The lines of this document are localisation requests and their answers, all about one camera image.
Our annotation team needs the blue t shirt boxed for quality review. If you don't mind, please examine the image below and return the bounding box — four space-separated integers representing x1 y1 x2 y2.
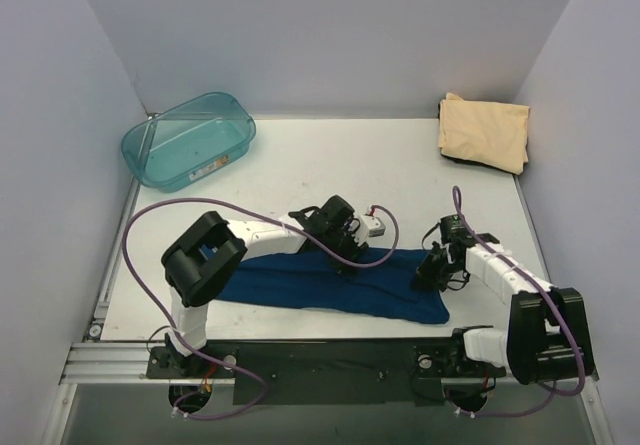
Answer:
218 249 450 325

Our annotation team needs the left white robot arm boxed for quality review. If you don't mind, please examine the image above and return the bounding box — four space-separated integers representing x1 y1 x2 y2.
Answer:
161 195 385 377

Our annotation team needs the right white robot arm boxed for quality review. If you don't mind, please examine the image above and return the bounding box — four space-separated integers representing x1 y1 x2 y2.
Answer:
411 214 595 385

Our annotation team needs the folded beige t shirt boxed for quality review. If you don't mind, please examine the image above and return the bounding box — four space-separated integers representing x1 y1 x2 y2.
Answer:
444 93 530 175

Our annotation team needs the teal plastic bin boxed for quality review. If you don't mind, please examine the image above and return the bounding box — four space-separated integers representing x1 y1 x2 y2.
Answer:
121 92 256 193

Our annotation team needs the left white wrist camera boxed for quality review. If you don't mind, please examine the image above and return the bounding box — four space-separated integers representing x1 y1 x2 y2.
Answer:
355 214 386 241

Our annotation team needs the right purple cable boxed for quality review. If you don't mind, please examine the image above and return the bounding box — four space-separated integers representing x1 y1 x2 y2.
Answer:
449 185 586 419

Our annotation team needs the purple cable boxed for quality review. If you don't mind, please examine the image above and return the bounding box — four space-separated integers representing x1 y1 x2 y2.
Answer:
449 185 586 419
122 197 401 421

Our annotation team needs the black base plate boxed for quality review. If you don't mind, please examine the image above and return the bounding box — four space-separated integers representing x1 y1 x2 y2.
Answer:
146 337 506 406

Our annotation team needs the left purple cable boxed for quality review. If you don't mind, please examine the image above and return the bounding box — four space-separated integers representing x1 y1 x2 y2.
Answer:
122 197 401 421

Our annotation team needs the aluminium frame rail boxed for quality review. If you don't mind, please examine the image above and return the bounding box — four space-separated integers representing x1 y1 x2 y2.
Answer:
59 337 600 384

